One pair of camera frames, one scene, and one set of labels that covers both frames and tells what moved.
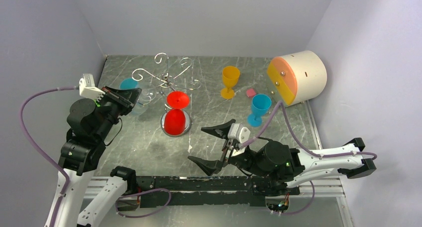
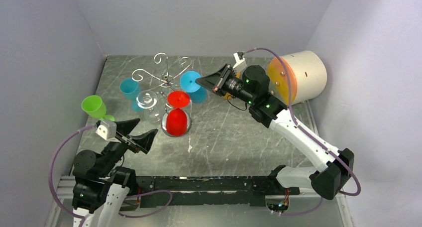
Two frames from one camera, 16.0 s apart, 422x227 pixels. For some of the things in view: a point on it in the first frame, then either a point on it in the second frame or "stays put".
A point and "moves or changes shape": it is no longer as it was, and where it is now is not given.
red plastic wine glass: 174,121 stays put
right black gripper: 212,167 to 216,81
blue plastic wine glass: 261,105 moves or changes shape
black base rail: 205,191 stays put
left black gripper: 127,98 to 142,141
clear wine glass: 145,98 moves or changes shape
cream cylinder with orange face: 297,77 stays put
